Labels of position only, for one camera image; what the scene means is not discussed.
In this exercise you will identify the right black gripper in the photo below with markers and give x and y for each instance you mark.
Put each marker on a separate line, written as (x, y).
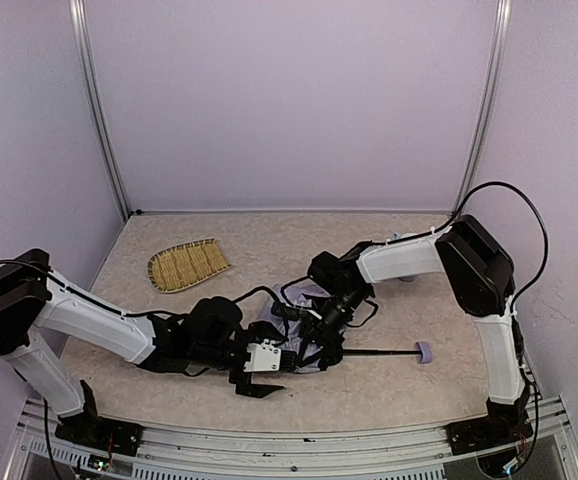
(322, 343)

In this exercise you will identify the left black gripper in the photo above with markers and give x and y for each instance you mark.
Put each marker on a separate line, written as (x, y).
(242, 376)

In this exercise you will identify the lilac folding umbrella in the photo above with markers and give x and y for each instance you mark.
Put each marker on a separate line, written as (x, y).
(299, 345)

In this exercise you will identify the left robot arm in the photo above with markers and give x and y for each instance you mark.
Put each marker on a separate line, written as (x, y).
(33, 296)

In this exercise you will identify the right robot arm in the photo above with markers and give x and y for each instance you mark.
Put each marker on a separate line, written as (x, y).
(481, 275)

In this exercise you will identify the light blue ceramic mug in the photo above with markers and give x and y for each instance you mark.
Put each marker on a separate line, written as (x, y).
(396, 236)

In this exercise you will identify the woven bamboo tray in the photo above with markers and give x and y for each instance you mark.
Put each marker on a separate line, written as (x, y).
(180, 267)

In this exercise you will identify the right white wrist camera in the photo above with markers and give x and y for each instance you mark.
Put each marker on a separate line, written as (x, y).
(293, 313)

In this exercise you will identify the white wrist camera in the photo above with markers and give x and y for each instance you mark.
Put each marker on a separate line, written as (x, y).
(293, 313)
(267, 357)

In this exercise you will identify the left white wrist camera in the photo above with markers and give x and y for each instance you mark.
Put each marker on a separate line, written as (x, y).
(267, 357)

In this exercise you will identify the front aluminium rail base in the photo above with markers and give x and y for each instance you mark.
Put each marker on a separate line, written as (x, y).
(415, 452)

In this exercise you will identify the right aluminium frame post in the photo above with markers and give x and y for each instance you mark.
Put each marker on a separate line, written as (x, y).
(486, 108)

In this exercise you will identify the aluminium frame post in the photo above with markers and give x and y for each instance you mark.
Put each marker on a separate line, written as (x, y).
(86, 59)
(486, 108)

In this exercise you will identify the left aluminium frame post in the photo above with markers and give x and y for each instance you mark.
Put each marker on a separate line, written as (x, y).
(86, 59)

